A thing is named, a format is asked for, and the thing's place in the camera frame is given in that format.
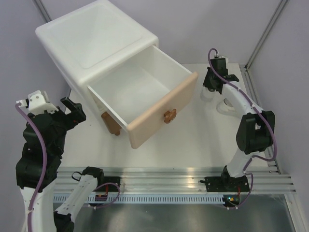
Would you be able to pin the aluminium frame post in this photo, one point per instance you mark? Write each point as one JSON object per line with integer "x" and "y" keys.
{"x": 266, "y": 32}
{"x": 42, "y": 10}

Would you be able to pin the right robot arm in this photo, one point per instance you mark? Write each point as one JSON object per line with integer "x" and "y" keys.
{"x": 253, "y": 136}

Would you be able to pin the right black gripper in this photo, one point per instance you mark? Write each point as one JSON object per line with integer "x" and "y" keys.
{"x": 206, "y": 82}

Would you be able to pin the white slotted cable duct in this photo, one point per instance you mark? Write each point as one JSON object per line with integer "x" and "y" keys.
{"x": 161, "y": 199}

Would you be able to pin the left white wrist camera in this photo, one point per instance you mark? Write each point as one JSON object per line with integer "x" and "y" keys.
{"x": 37, "y": 103}

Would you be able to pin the left aluminium frame post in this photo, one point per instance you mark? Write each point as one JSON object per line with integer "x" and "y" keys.
{"x": 42, "y": 10}

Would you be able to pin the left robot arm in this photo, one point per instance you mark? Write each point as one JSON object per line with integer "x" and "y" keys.
{"x": 36, "y": 171}

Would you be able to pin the white plastic shoe cabinet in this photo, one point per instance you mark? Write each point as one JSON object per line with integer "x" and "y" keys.
{"x": 91, "y": 41}

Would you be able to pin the beige drawer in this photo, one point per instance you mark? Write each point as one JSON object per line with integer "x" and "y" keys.
{"x": 139, "y": 91}

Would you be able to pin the right aluminium frame post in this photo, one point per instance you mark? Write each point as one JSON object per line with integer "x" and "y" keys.
{"x": 266, "y": 32}

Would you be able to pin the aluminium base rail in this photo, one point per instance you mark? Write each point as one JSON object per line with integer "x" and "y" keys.
{"x": 266, "y": 180}

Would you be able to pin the brown drawer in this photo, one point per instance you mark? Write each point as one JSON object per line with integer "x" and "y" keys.
{"x": 112, "y": 126}

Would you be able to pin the brown bear knob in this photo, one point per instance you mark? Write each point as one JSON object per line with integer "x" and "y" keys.
{"x": 169, "y": 116}

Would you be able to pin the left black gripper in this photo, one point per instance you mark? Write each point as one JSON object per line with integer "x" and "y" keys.
{"x": 77, "y": 114}

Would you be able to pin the white sneaker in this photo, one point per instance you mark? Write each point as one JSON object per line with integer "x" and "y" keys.
{"x": 225, "y": 108}
{"x": 207, "y": 94}

